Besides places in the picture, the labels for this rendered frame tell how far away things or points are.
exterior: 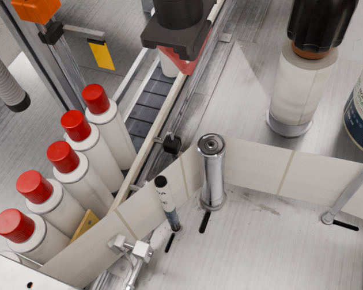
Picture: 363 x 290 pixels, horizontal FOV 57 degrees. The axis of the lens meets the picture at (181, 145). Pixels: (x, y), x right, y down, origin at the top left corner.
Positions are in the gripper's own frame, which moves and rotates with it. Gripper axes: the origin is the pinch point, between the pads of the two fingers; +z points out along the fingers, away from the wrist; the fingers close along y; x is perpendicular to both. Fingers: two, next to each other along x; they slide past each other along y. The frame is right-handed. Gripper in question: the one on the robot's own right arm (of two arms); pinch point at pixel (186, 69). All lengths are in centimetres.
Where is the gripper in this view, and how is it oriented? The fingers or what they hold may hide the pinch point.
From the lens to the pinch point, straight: 48.9
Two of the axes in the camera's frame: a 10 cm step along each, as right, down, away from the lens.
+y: 3.5, -8.1, 4.7
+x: -9.3, -2.4, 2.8
